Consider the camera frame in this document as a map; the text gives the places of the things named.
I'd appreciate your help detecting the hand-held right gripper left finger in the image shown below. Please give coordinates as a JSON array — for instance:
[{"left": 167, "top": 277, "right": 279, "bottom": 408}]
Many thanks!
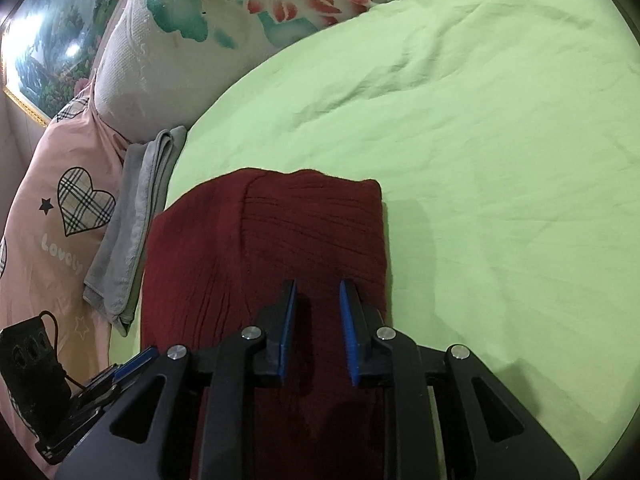
[{"left": 55, "top": 280, "right": 298, "bottom": 480}]

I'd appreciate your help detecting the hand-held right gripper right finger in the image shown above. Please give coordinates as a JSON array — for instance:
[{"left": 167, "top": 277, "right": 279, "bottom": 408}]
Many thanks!
[{"left": 339, "top": 280, "right": 581, "bottom": 480}]

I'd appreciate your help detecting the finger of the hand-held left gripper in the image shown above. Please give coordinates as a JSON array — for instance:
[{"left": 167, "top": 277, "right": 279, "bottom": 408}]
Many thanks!
[{"left": 111, "top": 346, "right": 160, "bottom": 382}]

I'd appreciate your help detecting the maroon knit sweater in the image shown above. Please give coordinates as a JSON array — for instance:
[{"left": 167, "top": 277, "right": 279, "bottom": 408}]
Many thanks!
[{"left": 140, "top": 167, "right": 391, "bottom": 480}]

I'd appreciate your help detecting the pink duvet with plaid hearts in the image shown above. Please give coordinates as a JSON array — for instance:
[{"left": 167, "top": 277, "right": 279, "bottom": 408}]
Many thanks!
[{"left": 0, "top": 67, "right": 146, "bottom": 480}]

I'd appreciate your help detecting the grey folded towel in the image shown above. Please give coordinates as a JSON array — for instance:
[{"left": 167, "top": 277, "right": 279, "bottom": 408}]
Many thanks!
[{"left": 82, "top": 126, "right": 188, "bottom": 338}]

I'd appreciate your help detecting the green bed sheet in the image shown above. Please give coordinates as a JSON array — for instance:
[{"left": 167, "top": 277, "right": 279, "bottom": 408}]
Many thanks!
[{"left": 107, "top": 0, "right": 640, "bottom": 480}]

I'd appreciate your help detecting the gold framed landscape painting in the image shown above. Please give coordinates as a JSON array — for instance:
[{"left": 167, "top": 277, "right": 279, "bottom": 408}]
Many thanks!
[{"left": 0, "top": 0, "right": 146, "bottom": 128}]

